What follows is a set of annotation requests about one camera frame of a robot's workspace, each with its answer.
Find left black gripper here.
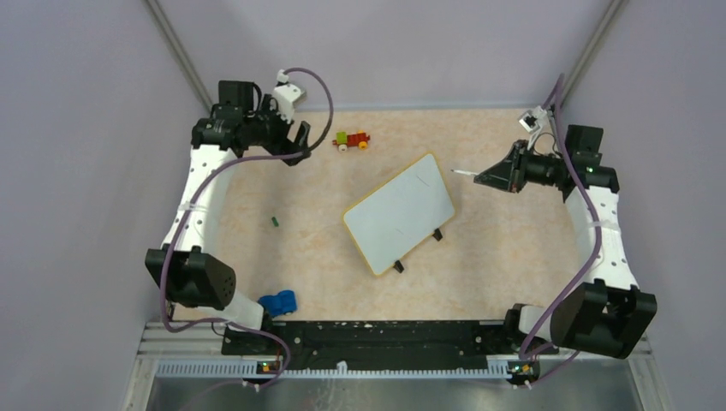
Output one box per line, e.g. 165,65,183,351
244,94,311,166

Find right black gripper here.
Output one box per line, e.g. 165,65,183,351
474,140,568,194

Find green white marker pen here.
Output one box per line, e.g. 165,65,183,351
450,169,479,177

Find yellow framed whiteboard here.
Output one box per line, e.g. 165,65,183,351
342,152,456,277

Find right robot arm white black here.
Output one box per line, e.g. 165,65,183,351
473,125,658,359

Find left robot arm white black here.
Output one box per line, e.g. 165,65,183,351
145,74,310,354

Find black whiteboard foot left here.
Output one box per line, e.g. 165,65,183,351
393,260,405,273

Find blue toy car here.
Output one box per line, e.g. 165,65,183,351
258,289,298,318

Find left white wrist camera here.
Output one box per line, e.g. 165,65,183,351
271,69,306,124

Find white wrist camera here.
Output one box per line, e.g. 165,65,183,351
271,69,306,124
518,105,550,150

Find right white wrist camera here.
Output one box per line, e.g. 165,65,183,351
518,105,550,150

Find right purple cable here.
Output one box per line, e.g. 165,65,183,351
517,74,604,390

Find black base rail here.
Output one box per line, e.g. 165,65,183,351
221,320,525,371

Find white slotted cable duct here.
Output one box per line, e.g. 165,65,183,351
155,360,512,379

